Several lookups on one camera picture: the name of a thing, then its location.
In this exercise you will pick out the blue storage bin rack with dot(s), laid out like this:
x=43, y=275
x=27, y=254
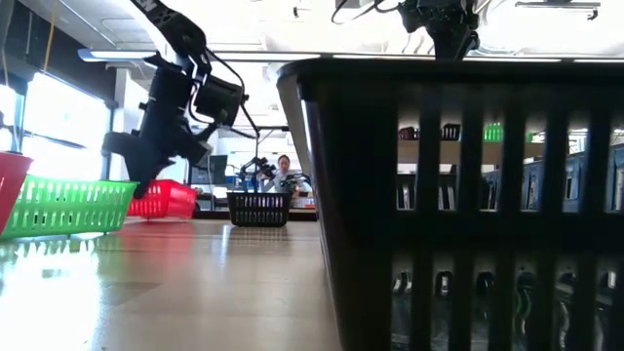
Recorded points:
x=534, y=185

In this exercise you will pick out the black background robot arm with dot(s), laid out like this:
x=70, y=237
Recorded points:
x=256, y=168

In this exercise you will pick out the black computer monitor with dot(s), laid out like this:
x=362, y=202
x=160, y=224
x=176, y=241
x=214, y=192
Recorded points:
x=214, y=168

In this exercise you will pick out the red plastic slotted basket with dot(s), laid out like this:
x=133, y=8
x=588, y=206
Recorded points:
x=12, y=185
x=166, y=200

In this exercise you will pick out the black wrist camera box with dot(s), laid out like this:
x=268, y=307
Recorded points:
x=219, y=100

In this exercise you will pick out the ceiling rail fixture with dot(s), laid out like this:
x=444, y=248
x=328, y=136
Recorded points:
x=556, y=4

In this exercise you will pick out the green plastic slotted basket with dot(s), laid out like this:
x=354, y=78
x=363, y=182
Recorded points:
x=122, y=214
x=492, y=132

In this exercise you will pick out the person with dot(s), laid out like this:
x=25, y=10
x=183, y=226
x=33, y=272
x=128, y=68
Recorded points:
x=284, y=178

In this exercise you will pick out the black metal shelf, wooden top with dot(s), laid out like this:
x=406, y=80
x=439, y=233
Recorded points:
x=451, y=152

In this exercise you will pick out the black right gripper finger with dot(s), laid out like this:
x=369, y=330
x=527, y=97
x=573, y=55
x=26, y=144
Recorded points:
x=453, y=46

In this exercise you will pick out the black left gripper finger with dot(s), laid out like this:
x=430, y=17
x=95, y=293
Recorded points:
x=141, y=175

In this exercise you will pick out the black plastic slotted basket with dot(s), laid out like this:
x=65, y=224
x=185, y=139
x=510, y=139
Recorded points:
x=258, y=195
x=361, y=170
x=451, y=131

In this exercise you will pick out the long ceiling light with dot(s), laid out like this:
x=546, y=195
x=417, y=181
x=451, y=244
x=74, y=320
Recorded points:
x=122, y=54

